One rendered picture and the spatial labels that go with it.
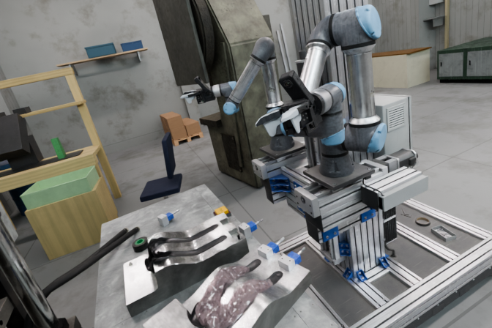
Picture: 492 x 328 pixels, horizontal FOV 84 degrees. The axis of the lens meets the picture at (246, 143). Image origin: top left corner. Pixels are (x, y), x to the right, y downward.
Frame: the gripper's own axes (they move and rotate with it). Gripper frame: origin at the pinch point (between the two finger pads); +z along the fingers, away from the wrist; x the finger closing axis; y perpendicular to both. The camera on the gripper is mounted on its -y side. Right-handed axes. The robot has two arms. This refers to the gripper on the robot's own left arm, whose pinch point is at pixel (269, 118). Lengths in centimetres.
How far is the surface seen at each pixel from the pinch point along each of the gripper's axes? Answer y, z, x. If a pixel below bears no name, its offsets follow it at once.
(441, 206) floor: 146, -204, 15
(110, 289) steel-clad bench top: 54, 32, 86
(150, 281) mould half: 51, 22, 65
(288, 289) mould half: 58, -3, 16
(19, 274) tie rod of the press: 26, 53, 77
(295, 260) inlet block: 57, -14, 20
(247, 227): 54, -23, 52
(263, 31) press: -57, -217, 156
